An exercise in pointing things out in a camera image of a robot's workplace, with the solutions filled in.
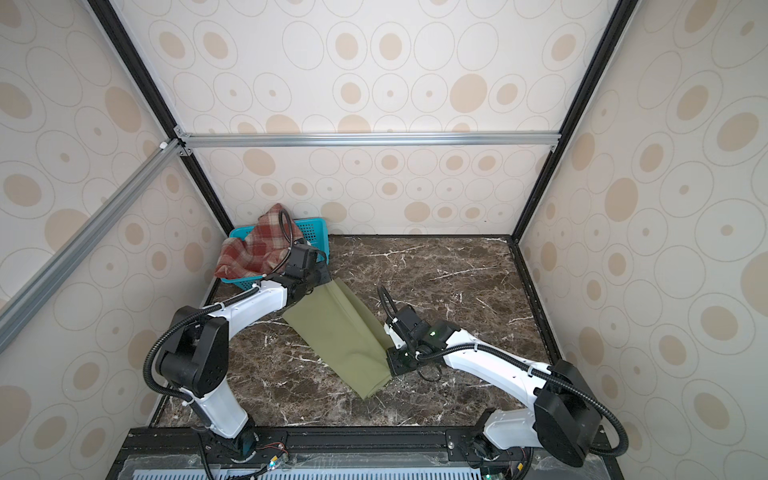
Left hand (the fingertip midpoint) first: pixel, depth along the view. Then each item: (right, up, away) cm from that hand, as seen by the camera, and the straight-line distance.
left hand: (333, 262), depth 93 cm
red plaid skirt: (-29, +5, +17) cm, 34 cm away
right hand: (+18, -28, -13) cm, 36 cm away
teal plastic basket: (-11, +12, +20) cm, 26 cm away
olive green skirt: (+5, -20, -5) cm, 21 cm away
